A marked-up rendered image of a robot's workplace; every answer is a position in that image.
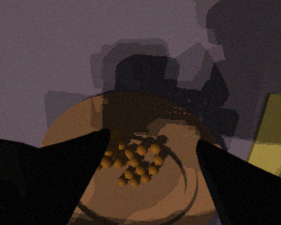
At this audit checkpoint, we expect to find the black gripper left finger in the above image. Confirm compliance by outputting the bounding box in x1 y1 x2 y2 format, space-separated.
0 128 110 225

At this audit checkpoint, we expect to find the brown round bead board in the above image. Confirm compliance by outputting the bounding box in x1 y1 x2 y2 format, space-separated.
40 92 222 225

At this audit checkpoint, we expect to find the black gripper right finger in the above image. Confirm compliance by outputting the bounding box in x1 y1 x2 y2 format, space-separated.
196 140 281 225

